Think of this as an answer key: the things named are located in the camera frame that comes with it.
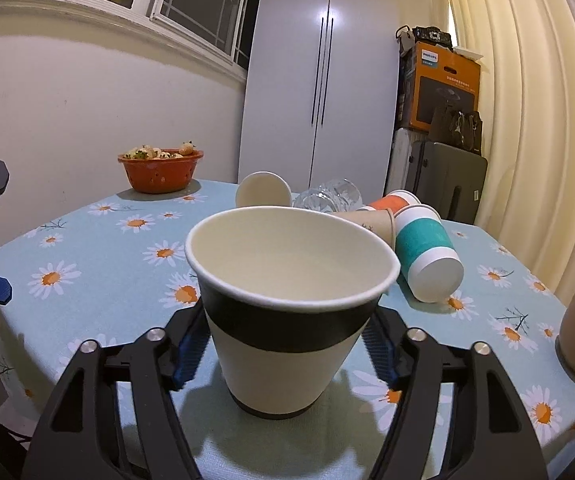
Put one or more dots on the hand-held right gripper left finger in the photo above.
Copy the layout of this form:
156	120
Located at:
190	355

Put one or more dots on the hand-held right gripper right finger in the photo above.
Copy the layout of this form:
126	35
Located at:
378	351

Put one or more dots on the black banded paper cup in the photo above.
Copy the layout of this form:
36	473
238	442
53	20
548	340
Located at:
287	300

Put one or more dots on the teal banded paper cup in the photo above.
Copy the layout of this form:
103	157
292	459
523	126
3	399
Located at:
427	255

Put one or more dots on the brown kraft paper cup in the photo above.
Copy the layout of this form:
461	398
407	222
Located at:
367	221

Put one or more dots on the orange banded paper cup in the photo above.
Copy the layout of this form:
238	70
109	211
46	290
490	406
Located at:
392	202

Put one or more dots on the white paper cup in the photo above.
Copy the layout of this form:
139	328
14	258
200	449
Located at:
262	190

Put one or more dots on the daisy print blue tablecloth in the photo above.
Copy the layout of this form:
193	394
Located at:
107	260

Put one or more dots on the clear glass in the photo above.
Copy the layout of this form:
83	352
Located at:
313	201
343	192

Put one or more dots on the orange colander bowl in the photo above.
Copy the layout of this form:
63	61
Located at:
160	172

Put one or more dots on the pile of vegetables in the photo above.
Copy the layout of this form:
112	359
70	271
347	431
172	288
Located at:
160	152

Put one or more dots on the grey suitcase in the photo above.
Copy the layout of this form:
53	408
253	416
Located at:
447	180

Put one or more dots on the white suitcase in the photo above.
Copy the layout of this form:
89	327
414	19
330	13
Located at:
400	160

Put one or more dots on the dark handbag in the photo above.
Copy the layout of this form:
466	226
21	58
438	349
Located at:
456	127

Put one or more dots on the white framed window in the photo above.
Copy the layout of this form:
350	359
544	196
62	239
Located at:
187	5

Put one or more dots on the orange cardboard box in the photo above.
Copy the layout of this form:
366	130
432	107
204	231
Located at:
442	90

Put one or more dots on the grey wardrobe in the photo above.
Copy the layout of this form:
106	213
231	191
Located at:
317	75

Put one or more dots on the cream curtain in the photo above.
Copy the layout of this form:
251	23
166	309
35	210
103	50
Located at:
532	110

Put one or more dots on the black camera bag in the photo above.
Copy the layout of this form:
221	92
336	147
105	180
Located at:
430	35

